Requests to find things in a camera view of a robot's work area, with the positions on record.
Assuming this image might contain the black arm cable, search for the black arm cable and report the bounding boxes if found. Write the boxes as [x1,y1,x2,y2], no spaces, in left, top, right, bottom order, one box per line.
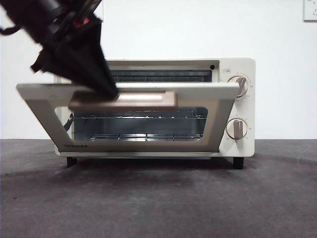
[0,24,28,35]

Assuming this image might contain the white wall socket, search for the white wall socket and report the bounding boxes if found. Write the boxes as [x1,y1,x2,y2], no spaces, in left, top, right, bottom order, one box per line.
[303,0,317,22]

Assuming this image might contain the metal wire oven rack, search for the metal wire oven rack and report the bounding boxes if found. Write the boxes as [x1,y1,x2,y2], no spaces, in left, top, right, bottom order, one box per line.
[70,113,208,122]

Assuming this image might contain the glass oven door brown handle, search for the glass oven door brown handle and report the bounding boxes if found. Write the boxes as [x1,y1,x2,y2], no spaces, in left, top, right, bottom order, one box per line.
[16,83,240,153]

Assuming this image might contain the cream oven knob brown grip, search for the cream oven knob brown grip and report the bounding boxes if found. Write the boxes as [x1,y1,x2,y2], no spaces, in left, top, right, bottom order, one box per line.
[226,118,248,139]
[227,75,250,98]

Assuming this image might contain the cream Toshiba toaster oven body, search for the cream Toshiba toaster oven body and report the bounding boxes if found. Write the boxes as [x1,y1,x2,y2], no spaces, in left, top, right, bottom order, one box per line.
[53,57,256,170]

